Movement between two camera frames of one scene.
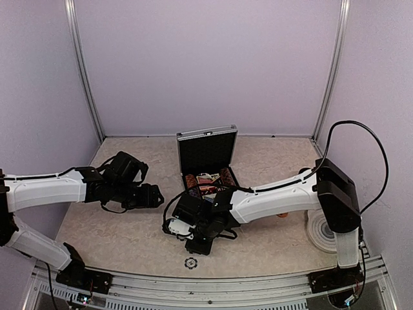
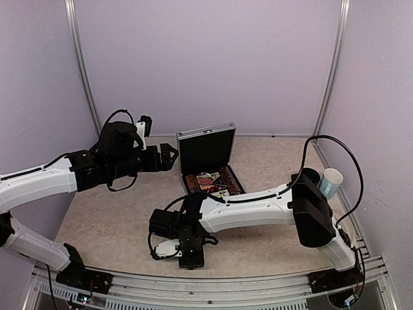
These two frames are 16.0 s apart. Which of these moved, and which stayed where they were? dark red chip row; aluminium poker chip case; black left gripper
Moved: black left gripper
Stayed: dark red chip row; aluminium poker chip case
